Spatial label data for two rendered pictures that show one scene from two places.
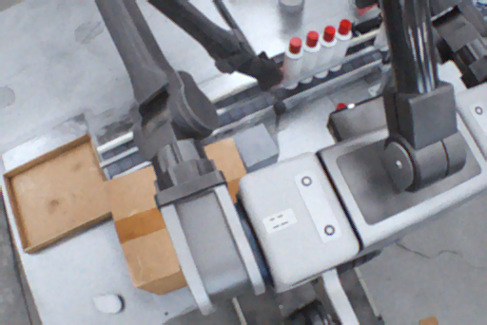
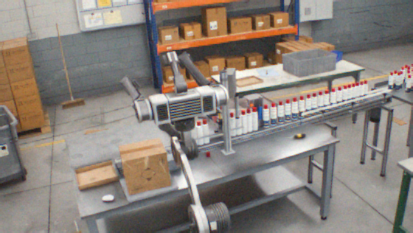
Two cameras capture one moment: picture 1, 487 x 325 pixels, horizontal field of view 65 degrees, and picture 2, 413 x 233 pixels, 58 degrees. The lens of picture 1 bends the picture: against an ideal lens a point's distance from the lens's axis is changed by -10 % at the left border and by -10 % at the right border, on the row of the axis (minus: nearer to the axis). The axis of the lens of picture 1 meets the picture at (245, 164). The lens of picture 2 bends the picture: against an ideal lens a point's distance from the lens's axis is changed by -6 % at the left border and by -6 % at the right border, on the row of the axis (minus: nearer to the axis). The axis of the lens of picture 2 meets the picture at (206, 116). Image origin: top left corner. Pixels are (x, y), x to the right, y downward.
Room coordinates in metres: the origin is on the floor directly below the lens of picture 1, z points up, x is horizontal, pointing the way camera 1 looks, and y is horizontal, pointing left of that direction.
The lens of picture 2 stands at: (-2.10, -0.53, 2.34)
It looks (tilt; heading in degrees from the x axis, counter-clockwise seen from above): 23 degrees down; 5
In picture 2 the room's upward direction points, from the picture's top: 5 degrees counter-clockwise
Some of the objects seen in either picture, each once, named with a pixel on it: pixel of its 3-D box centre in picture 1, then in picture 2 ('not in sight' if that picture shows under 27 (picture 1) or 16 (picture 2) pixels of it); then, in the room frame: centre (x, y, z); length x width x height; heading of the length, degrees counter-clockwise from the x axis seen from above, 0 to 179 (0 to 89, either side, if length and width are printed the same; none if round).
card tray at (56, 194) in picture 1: (56, 192); (96, 175); (0.34, 0.55, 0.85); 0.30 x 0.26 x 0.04; 116
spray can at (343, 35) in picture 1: (339, 45); (205, 131); (0.75, -0.27, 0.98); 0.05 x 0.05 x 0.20
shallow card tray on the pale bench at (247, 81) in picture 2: not in sight; (246, 81); (2.45, -0.67, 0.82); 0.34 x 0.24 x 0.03; 118
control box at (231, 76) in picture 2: not in sight; (228, 82); (0.76, -0.48, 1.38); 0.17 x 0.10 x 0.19; 171
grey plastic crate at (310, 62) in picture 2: not in sight; (309, 62); (2.83, -1.51, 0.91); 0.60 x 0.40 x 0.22; 115
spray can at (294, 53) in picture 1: (292, 63); not in sight; (0.68, -0.13, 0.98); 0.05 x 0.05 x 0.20
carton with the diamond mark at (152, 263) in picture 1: (191, 223); (144, 165); (0.23, 0.13, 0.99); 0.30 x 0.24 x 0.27; 111
